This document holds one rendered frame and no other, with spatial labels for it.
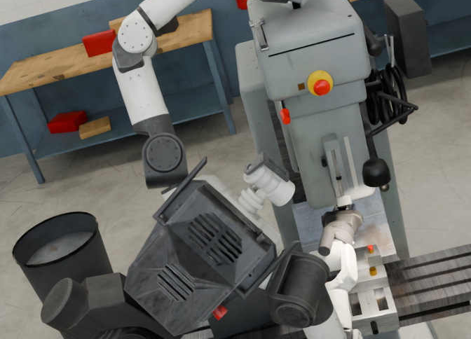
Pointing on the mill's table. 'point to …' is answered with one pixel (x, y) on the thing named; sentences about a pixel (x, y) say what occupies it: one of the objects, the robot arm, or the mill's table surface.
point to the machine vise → (373, 303)
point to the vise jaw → (364, 283)
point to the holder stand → (242, 315)
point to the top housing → (310, 41)
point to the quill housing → (347, 141)
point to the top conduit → (373, 47)
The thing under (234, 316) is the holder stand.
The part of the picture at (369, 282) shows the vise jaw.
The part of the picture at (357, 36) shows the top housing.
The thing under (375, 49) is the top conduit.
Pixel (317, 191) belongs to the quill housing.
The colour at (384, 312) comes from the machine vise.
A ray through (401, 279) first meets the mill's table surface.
